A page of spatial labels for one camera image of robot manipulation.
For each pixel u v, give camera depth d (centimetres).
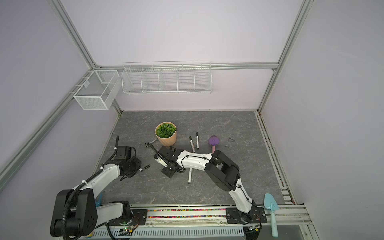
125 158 69
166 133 93
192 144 101
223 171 50
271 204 76
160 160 82
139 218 72
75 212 41
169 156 71
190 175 87
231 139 105
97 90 97
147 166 91
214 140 101
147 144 99
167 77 98
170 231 71
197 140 102
